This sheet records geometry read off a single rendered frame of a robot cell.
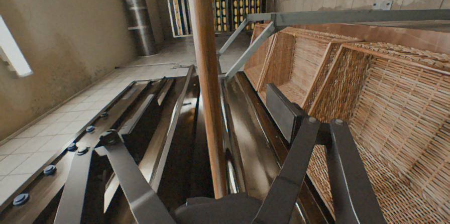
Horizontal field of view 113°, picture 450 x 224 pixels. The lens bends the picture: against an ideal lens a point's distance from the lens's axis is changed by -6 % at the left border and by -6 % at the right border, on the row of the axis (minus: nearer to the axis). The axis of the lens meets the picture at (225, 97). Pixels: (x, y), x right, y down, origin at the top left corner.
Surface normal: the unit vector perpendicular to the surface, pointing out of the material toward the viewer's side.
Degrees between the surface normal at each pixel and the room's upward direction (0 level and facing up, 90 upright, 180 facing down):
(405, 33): 0
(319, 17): 90
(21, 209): 90
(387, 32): 0
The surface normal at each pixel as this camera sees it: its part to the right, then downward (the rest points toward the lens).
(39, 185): -0.06, -0.89
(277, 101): -0.99, 0.10
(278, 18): 0.09, 0.45
